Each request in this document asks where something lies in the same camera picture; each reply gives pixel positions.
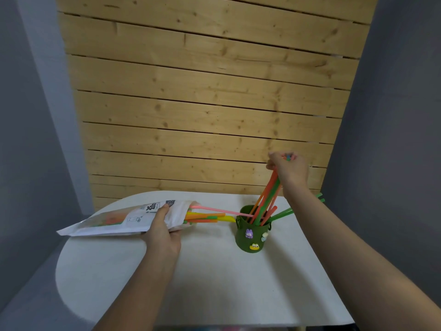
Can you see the person's left hand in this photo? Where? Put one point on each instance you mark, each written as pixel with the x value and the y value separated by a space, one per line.
pixel 162 241

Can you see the person's right hand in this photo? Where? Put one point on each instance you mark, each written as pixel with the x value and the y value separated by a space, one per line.
pixel 293 172

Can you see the white plastic straw packet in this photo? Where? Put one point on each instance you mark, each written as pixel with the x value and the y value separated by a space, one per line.
pixel 151 217

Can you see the bundle of colourful straws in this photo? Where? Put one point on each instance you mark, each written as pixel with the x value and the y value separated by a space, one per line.
pixel 267 199
pixel 203 216

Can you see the dark green cup with charms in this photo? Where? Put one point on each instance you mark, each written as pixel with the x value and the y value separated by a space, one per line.
pixel 243 241

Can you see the person's right forearm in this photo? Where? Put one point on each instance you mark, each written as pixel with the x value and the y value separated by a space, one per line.
pixel 344 265

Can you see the person's left forearm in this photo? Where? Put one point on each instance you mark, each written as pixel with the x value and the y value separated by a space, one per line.
pixel 137 296

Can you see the wooden plank panel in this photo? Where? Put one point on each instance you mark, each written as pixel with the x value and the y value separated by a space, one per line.
pixel 206 99

